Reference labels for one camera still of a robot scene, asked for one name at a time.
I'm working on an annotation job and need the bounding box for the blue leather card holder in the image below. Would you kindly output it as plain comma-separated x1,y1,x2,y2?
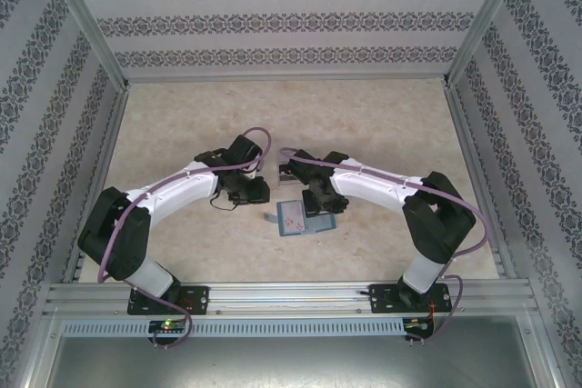
263,200,338,238

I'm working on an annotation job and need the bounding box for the white pink flowered credit card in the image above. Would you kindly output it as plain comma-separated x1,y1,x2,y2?
277,201,306,237

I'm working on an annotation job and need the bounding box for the clear plastic tray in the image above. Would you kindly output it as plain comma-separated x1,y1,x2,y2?
272,146,304,190

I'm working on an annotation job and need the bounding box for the aluminium base beam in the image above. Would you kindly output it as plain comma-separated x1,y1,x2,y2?
43,281,542,316

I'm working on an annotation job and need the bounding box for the small circuit board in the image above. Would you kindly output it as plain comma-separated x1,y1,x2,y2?
404,317,433,333
148,320,186,333

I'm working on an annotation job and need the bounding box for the grey metal sheet panel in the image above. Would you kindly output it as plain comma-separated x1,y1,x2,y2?
45,336,547,388

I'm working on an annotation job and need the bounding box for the thin black camera wire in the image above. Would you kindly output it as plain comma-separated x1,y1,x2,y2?
208,196,237,214

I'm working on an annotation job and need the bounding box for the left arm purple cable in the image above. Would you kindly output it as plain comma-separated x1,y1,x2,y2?
97,127,274,352

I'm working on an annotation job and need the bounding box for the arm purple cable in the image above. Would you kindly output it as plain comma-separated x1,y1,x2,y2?
97,127,274,352
276,146,491,348

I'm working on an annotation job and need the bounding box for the white slotted cable duct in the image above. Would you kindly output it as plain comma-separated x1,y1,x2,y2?
61,317,437,338

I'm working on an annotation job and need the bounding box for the aluminium side rail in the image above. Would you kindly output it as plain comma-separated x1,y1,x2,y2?
61,83,133,284
444,85,510,280

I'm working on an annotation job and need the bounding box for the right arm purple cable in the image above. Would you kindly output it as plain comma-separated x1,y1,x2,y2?
276,146,491,348

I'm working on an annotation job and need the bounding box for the aluminium frame post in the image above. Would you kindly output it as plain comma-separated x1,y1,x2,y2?
38,0,133,92
441,0,537,88
17,308,65,388
529,310,569,388

